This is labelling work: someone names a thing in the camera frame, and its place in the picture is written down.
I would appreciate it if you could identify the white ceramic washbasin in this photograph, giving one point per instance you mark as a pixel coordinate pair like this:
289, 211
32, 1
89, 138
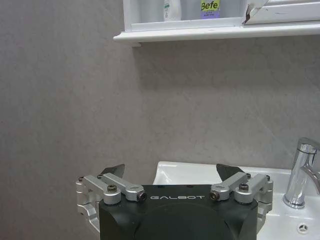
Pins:
280, 212

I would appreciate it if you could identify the chrome faucet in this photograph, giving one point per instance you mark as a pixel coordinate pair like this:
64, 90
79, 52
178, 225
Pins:
301, 172

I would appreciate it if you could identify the white wall cabinet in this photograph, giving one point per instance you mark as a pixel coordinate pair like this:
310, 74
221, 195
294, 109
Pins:
215, 25

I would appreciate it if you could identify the white cabinet door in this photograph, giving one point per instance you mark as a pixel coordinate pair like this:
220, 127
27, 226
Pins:
285, 11

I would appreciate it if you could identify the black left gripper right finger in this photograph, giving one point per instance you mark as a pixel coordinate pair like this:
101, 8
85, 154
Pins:
243, 182

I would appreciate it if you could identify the white bottle green print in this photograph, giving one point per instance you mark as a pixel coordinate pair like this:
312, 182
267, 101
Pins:
172, 10

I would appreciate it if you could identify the purple green Befe bottle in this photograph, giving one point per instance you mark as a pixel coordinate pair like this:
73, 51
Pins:
210, 8

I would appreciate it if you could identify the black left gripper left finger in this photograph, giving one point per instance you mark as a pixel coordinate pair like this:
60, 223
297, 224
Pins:
100, 183

